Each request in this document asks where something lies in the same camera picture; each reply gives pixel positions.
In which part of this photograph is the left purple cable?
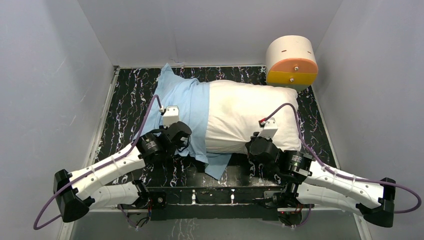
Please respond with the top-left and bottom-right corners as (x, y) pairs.
(33, 94), (165, 231)

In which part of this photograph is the white pillow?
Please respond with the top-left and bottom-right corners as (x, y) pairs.
(205, 80), (301, 154)

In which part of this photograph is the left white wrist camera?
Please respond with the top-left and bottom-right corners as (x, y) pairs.
(159, 105), (180, 129)

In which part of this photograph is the cylindrical beige drawer box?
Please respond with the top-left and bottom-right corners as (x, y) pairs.
(265, 35), (319, 92)

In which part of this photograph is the light blue pillowcase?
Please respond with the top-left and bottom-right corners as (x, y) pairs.
(154, 64), (231, 180)

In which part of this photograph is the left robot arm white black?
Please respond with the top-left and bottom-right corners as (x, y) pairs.
(53, 121), (192, 223)

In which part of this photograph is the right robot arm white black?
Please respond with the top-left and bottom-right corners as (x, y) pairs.
(245, 136), (396, 228)

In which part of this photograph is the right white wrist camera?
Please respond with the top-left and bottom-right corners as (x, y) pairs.
(258, 117), (278, 140)

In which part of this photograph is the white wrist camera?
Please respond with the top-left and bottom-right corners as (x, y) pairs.
(159, 105), (180, 129)
(258, 117), (278, 140)

